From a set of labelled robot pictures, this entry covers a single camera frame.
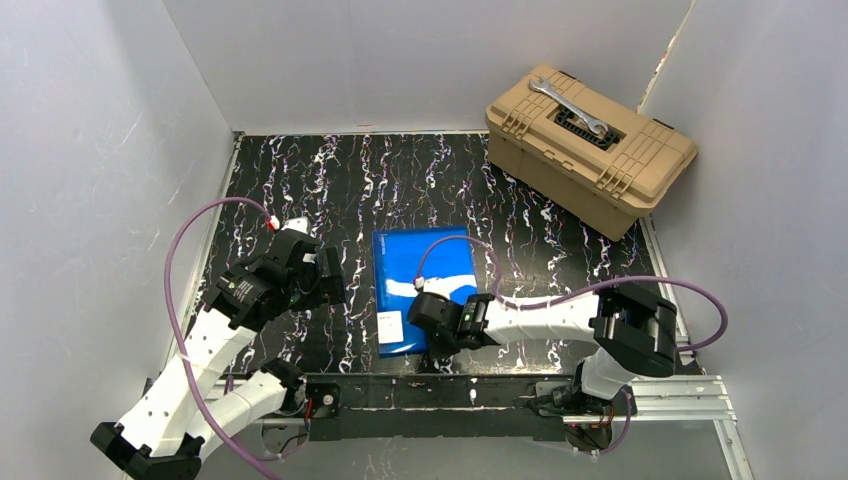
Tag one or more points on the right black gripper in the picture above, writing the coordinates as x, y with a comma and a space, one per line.
427, 316

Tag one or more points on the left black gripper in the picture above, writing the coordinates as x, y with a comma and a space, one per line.
332, 277

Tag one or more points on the silver open-end wrench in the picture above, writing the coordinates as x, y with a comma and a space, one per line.
594, 125

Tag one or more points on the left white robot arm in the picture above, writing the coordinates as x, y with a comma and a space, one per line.
167, 434

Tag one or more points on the tan plastic toolbox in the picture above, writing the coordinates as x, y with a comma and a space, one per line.
608, 182

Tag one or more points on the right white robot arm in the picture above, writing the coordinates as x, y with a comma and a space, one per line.
633, 328

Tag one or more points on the aluminium frame rail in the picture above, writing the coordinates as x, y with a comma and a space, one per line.
676, 398

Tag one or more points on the blue plastic folder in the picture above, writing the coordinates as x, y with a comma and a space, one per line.
397, 255

